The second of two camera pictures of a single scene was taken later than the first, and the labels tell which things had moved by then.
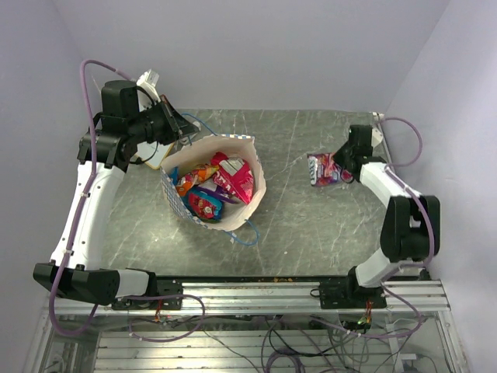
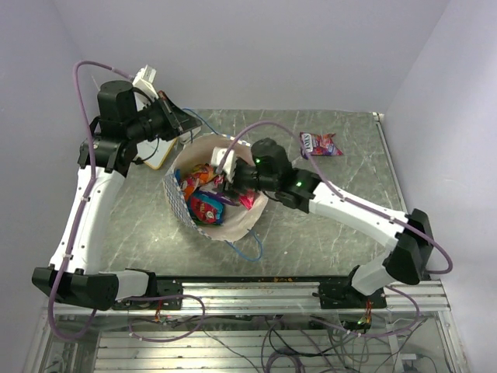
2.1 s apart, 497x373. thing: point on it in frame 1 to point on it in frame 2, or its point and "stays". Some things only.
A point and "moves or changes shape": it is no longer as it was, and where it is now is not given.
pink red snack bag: (235, 175) moves or changes shape
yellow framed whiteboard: (145, 150) stays
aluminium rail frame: (254, 326) stays
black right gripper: (338, 156) to (233, 188)
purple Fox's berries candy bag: (323, 170) to (322, 144)
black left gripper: (176, 127) stays
